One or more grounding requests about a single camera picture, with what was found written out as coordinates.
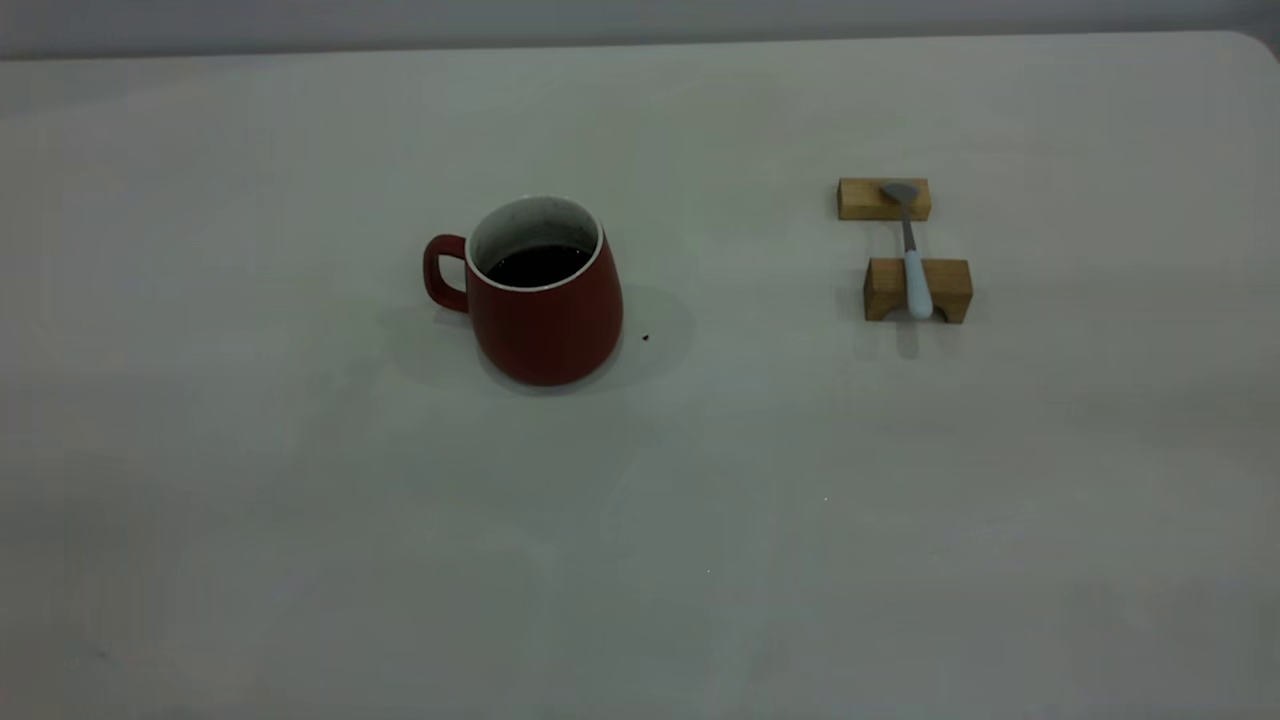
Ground arched wooden block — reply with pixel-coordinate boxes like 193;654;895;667
864;257;974;324

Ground spoon with light blue handle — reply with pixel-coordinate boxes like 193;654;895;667
880;181;935;322

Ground red ceramic coffee cup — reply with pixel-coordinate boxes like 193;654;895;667
422;194;624;388

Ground flat rectangular wooden block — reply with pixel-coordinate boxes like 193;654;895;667
838;177;932;222

